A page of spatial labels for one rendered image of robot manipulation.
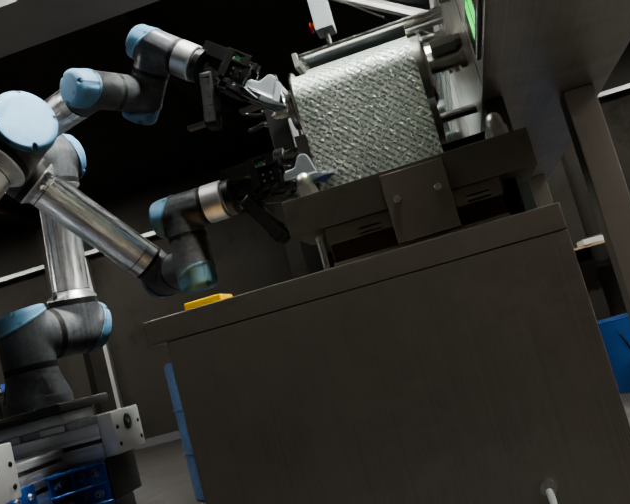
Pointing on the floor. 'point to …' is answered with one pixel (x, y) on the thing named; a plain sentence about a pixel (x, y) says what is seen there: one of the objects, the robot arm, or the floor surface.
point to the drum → (183, 432)
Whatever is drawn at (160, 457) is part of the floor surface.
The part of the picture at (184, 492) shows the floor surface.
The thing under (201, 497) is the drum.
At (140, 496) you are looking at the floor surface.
